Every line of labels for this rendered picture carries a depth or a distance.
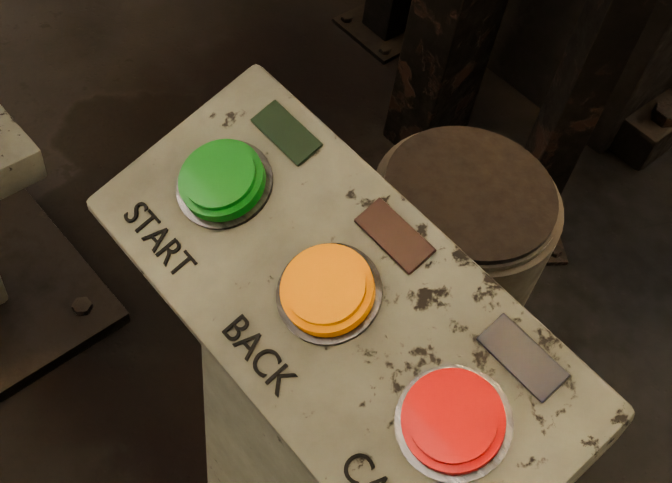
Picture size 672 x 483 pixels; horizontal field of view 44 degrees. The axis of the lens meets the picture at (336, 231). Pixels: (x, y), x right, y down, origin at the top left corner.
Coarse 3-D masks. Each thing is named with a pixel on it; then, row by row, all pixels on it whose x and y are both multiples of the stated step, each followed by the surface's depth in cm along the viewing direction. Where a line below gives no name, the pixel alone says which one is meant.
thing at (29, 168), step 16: (0, 112) 80; (0, 128) 79; (16, 128) 79; (0, 144) 78; (16, 144) 78; (32, 144) 78; (0, 160) 76; (16, 160) 77; (32, 160) 78; (0, 176) 76; (16, 176) 78; (32, 176) 79; (0, 192) 78
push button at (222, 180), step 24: (216, 144) 38; (240, 144) 38; (192, 168) 38; (216, 168) 38; (240, 168) 37; (192, 192) 37; (216, 192) 37; (240, 192) 37; (216, 216) 37; (240, 216) 37
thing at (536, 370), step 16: (496, 320) 34; (480, 336) 33; (496, 336) 33; (512, 336) 33; (528, 336) 33; (496, 352) 33; (512, 352) 33; (528, 352) 33; (544, 352) 33; (512, 368) 33; (528, 368) 33; (544, 368) 32; (560, 368) 32; (528, 384) 32; (544, 384) 32; (560, 384) 32; (544, 400) 32
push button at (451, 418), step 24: (432, 384) 32; (456, 384) 32; (480, 384) 32; (408, 408) 32; (432, 408) 32; (456, 408) 32; (480, 408) 31; (408, 432) 32; (432, 432) 31; (456, 432) 31; (480, 432) 31; (504, 432) 31; (432, 456) 31; (456, 456) 31; (480, 456) 31
